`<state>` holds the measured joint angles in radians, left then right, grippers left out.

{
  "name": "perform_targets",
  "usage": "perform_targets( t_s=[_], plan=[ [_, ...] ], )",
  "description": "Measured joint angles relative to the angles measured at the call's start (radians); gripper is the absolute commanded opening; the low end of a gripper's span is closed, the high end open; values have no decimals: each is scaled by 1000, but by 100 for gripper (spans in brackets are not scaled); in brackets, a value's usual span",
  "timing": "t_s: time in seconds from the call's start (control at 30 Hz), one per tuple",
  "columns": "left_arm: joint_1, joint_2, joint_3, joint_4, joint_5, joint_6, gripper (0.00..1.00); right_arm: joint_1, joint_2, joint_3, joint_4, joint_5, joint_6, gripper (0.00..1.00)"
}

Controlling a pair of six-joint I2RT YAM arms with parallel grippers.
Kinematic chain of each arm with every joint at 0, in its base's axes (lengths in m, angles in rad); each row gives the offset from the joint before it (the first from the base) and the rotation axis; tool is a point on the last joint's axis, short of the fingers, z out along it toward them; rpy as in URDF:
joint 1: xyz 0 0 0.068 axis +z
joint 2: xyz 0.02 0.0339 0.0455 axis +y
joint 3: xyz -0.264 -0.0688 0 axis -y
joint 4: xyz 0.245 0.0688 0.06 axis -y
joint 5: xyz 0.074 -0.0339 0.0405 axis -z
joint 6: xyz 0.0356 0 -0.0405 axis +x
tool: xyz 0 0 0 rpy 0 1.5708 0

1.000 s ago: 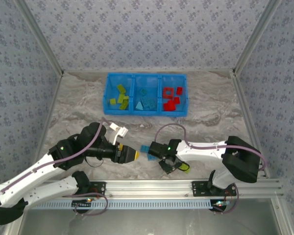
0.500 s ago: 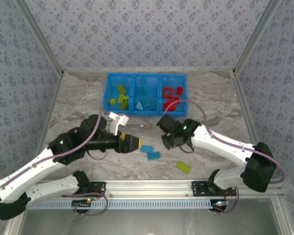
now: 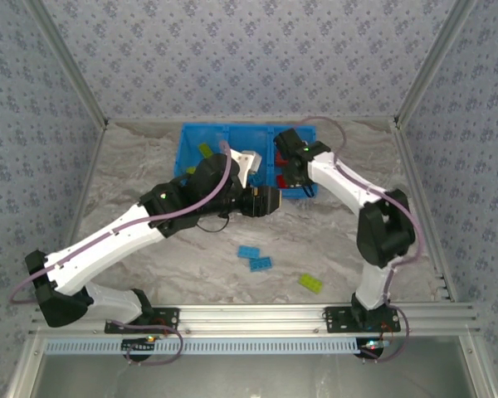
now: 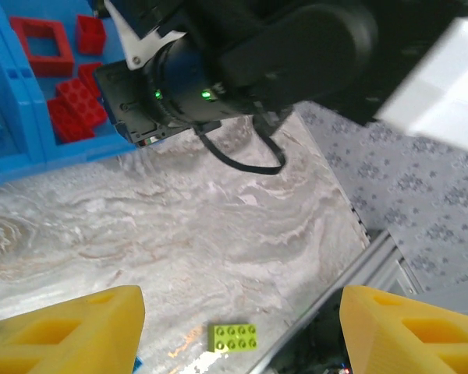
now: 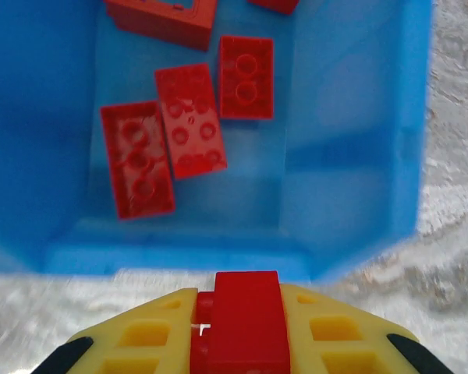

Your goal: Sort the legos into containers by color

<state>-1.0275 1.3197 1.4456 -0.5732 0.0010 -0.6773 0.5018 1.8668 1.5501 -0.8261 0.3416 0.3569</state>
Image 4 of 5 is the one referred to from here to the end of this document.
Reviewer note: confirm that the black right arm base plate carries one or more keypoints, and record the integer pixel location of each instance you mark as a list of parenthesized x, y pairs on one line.
[(320, 346)]

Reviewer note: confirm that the blue three-compartment plastic bin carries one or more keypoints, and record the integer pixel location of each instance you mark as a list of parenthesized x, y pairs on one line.
[(31, 128)]

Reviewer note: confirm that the red small lego brick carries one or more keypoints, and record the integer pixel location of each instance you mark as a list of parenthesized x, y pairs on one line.
[(89, 46)]

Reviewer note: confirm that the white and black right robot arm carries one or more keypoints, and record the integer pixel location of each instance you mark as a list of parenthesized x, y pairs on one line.
[(444, 97)]

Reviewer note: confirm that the red sloped lego brick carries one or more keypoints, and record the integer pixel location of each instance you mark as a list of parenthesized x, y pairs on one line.
[(86, 74)]

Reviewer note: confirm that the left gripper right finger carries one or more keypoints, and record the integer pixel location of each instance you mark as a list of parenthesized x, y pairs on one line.
[(413, 339)]

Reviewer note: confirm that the green long lego brick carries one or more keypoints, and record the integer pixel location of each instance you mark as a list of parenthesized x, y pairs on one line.
[(234, 338)]

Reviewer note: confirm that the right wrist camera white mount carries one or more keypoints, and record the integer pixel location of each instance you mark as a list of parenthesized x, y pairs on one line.
[(140, 43)]

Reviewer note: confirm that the red long lego brick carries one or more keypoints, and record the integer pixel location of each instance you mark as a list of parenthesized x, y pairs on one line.
[(64, 124), (82, 101)]

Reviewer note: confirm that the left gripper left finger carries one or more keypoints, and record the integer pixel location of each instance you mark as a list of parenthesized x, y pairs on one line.
[(62, 335)]

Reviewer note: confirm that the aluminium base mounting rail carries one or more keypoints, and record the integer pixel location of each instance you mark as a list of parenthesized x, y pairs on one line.
[(374, 261)]

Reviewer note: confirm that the blue long lego brick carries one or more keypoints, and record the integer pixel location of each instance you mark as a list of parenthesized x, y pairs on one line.
[(138, 364)]

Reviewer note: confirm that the red square frame lego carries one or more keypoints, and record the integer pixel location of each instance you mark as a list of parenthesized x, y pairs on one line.
[(50, 67)]

